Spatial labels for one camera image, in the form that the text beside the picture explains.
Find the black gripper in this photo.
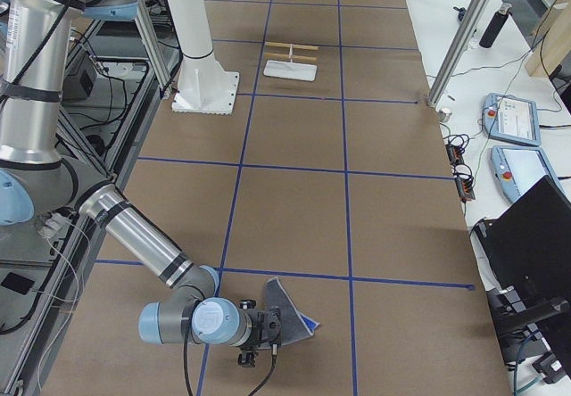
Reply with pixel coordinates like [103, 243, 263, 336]
[244, 307, 282, 347]

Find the grey blue towel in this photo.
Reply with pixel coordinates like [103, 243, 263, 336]
[263, 276, 320, 346]

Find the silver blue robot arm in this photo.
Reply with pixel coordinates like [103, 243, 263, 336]
[1, 0, 281, 351]

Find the white wooden towel rack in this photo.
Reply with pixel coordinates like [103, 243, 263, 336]
[263, 41, 319, 82]

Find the black laptop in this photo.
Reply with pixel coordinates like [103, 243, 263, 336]
[475, 176, 570, 363]

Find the small metal cylinder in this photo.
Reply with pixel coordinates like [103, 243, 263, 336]
[438, 107, 452, 123]

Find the lower blue teach pendant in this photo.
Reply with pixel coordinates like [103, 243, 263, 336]
[491, 145, 562, 203]

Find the blue teach pendant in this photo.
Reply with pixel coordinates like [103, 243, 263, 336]
[491, 145, 562, 203]
[482, 93, 542, 146]

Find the upper blue teach pendant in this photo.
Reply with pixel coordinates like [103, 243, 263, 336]
[482, 93, 542, 146]

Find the black water bottle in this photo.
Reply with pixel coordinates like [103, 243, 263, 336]
[479, 3, 512, 48]

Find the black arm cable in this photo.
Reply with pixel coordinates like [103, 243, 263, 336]
[181, 306, 280, 396]

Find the white pedestal column base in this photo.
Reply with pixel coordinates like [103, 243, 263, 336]
[168, 0, 240, 115]

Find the aluminium frame post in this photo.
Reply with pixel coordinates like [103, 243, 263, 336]
[426, 0, 489, 108]

